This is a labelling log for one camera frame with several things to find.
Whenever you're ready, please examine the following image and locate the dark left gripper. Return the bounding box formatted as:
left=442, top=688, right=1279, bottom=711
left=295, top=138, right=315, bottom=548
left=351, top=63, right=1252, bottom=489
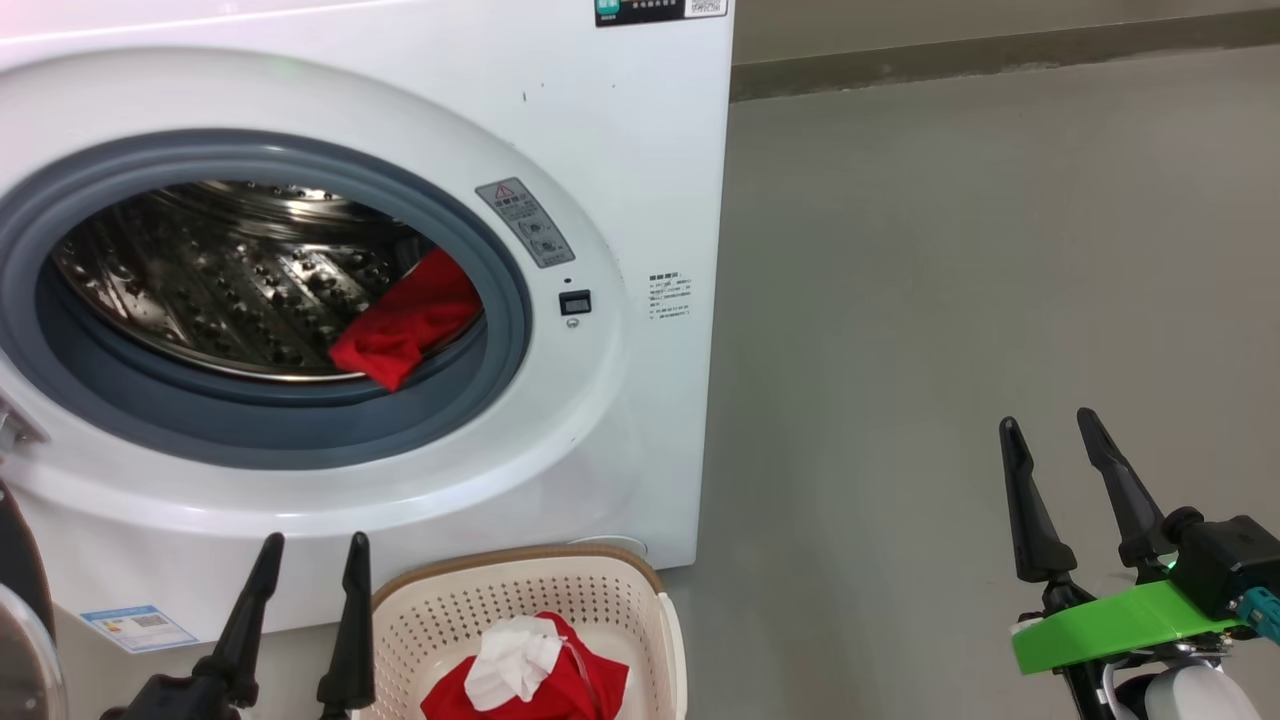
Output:
left=98, top=532, right=377, bottom=720

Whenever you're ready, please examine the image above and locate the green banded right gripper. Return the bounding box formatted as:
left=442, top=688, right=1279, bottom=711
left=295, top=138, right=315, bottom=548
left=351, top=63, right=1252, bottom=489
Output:
left=1000, top=407, right=1243, bottom=720

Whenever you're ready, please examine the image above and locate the grey round glass machine door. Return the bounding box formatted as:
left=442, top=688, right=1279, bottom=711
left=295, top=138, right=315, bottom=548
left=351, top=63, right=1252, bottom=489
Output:
left=0, top=478, right=69, bottom=720

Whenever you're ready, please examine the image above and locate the red garment with white part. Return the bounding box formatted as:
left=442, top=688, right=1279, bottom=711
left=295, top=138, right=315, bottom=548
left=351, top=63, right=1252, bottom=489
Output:
left=420, top=612, right=631, bottom=720

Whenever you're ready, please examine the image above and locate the plain red garment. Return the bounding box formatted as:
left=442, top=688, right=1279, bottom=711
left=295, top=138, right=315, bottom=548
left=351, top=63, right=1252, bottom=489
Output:
left=328, top=247, right=483, bottom=392

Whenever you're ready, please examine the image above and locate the beige perforated laundry basket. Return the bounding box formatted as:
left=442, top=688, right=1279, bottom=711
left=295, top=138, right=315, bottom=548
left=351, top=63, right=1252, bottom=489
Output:
left=355, top=545, right=689, bottom=720

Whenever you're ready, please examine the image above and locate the white front-load washing machine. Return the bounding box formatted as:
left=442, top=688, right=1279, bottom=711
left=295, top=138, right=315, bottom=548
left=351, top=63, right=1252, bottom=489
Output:
left=0, top=0, right=736, bottom=651

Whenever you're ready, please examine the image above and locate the blue energy label sticker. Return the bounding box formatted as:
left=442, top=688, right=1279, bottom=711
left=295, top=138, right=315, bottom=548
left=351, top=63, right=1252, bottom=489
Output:
left=80, top=604, right=199, bottom=654

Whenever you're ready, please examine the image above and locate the grey warning sticker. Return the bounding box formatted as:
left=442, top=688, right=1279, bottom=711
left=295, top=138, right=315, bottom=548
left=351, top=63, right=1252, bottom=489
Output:
left=475, top=178, right=576, bottom=269

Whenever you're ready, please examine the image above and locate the black product label sticker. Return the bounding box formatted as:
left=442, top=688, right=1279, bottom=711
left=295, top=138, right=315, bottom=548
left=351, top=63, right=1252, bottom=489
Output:
left=595, top=0, right=728, bottom=28

